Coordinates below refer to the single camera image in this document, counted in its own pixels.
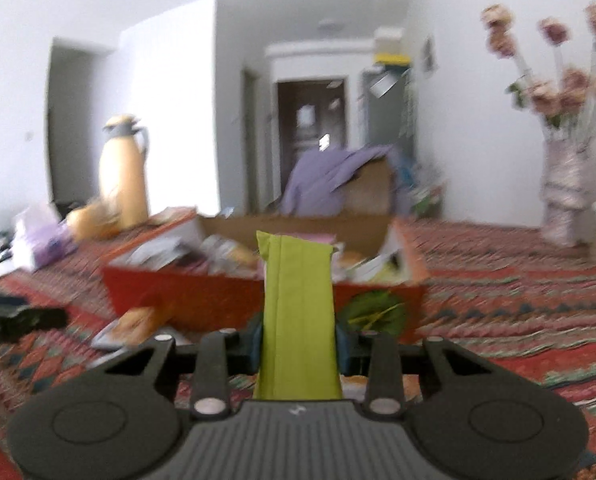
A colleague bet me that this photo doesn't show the white cracker snack packet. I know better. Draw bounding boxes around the white cracker snack packet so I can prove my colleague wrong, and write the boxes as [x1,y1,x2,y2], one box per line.
[91,307,174,351]

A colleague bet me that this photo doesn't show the green snack bar packet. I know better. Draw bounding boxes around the green snack bar packet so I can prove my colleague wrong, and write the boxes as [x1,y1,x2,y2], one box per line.
[254,231,342,401]

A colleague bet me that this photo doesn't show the white grey snack packet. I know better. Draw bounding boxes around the white grey snack packet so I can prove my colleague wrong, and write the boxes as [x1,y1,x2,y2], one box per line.
[200,234,259,278]

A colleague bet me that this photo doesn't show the purple tissue box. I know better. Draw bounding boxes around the purple tissue box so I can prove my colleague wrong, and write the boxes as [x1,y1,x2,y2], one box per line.
[12,204,77,272]

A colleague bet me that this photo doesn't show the patterned red tablecloth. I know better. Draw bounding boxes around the patterned red tablecloth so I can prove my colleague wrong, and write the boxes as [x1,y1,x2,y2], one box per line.
[0,221,596,479]

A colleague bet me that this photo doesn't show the red cardboard snack box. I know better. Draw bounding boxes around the red cardboard snack box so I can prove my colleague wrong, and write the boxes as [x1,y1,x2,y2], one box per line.
[102,214,429,342]

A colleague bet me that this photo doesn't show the cream thermos jug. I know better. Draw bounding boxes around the cream thermos jug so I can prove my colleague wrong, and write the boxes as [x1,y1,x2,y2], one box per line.
[98,116,149,230]

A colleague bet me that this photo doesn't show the pink textured vase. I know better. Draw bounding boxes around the pink textured vase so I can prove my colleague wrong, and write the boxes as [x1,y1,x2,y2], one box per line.
[540,140,591,247]

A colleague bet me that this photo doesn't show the wooden chair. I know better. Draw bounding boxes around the wooden chair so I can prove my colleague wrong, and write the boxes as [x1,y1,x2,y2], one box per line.
[336,157,394,216]

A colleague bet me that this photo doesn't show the purple jacket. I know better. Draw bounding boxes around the purple jacket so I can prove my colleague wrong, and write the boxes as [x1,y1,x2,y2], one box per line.
[278,144,412,217]

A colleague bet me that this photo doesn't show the dried pink roses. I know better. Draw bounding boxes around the dried pink roses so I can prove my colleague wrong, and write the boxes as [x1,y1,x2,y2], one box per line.
[480,1,596,152]

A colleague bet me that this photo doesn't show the grey refrigerator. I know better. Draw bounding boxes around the grey refrigerator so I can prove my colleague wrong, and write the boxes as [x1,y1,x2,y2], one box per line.
[361,65,415,156]

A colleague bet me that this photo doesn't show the yellow box on fridge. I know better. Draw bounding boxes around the yellow box on fridge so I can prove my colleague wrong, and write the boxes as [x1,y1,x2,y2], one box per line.
[374,52,411,67]

